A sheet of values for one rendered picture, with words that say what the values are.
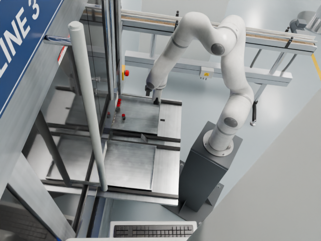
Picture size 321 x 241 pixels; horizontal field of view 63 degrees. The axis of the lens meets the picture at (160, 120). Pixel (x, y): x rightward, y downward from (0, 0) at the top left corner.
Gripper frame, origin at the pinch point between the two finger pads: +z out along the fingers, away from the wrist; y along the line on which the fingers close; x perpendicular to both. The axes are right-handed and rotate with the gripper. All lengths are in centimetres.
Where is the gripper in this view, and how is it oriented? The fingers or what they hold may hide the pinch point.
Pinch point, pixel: (156, 101)
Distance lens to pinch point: 162.5
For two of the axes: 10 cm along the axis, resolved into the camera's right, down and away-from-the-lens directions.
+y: -0.8, 8.1, -5.9
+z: -1.1, 5.8, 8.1
